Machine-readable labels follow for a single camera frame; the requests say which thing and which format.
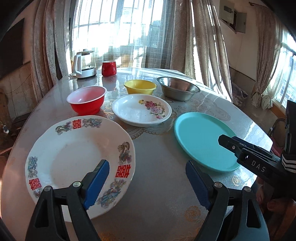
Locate turquoise plastic plate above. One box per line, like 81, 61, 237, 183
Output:
174, 112, 240, 173

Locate large white double-happiness plate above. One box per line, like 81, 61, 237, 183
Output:
25, 115, 135, 219

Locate stainless steel bowl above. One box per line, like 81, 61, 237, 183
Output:
157, 77, 201, 101

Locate white floral plate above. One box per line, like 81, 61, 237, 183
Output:
112, 94, 172, 127

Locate yellow plastic bowl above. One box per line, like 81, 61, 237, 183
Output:
124, 79, 157, 95

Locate red plastic bowl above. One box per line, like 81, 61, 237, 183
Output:
66, 86, 107, 115

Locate wooden chair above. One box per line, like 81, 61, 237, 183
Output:
267, 118, 285, 148

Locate beige curtain centre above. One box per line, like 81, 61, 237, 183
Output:
170, 1, 233, 101

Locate beige curtain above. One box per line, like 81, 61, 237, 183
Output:
251, 4, 283, 110
170, 1, 233, 101
31, 1, 72, 102

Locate beige curtain right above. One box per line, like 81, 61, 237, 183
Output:
251, 4, 283, 110

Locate red mug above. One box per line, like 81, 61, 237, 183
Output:
101, 60, 117, 77

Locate white glass electric kettle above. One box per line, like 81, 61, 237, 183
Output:
69, 49, 97, 79

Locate beige curtain left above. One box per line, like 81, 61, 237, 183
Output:
31, 1, 72, 102

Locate wall electrical box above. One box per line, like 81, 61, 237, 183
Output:
219, 0, 247, 33

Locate dark wall television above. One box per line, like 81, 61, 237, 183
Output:
0, 18, 25, 78

